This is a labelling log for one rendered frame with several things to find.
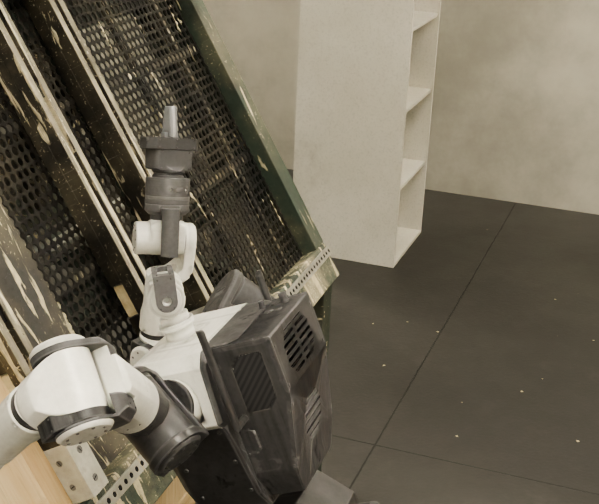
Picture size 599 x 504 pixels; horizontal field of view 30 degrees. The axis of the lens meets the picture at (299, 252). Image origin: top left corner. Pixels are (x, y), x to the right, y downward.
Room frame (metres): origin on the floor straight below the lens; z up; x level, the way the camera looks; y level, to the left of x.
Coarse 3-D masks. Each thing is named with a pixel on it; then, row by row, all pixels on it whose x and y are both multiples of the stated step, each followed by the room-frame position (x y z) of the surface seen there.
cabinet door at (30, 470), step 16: (0, 384) 1.90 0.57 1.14; (0, 400) 1.88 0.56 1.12; (32, 448) 1.87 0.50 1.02; (16, 464) 1.82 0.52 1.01; (32, 464) 1.84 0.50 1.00; (48, 464) 1.88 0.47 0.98; (0, 480) 1.76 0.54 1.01; (16, 480) 1.79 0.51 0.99; (32, 480) 1.82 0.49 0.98; (48, 480) 1.85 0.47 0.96; (0, 496) 1.74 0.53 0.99; (16, 496) 1.77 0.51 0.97; (32, 496) 1.80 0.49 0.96; (48, 496) 1.83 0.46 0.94; (64, 496) 1.86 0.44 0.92
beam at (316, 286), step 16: (304, 256) 3.29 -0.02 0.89; (288, 272) 3.16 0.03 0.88; (320, 272) 3.24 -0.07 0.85; (336, 272) 3.34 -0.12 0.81; (304, 288) 3.10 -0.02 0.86; (320, 288) 3.19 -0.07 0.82; (128, 448) 2.09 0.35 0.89; (112, 464) 2.03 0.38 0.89; (128, 464) 2.02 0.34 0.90; (112, 480) 1.95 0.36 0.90; (144, 480) 2.03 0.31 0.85; (160, 480) 2.07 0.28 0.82; (96, 496) 1.89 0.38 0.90; (128, 496) 1.96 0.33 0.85; (144, 496) 2.00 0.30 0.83
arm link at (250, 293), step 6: (246, 282) 1.92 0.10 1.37; (252, 282) 1.94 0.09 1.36; (246, 288) 1.91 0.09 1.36; (252, 288) 1.92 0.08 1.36; (258, 288) 1.93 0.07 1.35; (240, 294) 1.89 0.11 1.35; (246, 294) 1.90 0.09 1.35; (252, 294) 1.91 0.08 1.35; (258, 294) 1.91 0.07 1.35; (270, 294) 1.95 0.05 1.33; (234, 300) 1.89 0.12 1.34; (240, 300) 1.89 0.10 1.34; (246, 300) 1.89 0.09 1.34; (252, 300) 1.90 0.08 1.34; (258, 300) 1.90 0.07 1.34
